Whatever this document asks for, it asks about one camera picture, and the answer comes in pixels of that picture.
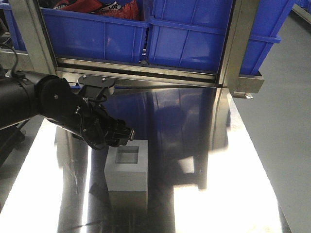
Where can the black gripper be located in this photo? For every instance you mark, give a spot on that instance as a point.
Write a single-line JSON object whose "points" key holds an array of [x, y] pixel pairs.
{"points": [[96, 127]]}

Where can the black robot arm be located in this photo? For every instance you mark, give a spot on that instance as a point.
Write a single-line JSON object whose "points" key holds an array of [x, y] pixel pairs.
{"points": [[24, 95]]}

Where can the stainless steel shelf frame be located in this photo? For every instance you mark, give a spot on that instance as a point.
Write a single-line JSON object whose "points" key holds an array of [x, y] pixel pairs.
{"points": [[39, 56]]}

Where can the red packaged items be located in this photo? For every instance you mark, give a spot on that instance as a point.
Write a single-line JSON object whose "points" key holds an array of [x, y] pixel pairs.
{"points": [[109, 8]]}

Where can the gray square hollow base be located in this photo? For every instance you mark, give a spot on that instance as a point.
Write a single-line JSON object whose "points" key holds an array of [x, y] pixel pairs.
{"points": [[126, 167]]}

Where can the blue bin with red items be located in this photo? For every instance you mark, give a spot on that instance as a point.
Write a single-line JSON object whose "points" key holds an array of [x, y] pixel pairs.
{"points": [[83, 35]]}

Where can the blue plastic bin right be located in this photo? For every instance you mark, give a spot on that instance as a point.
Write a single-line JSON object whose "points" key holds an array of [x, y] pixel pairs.
{"points": [[191, 33]]}

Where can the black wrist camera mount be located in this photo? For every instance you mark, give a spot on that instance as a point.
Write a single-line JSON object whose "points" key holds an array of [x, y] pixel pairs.
{"points": [[96, 88]]}

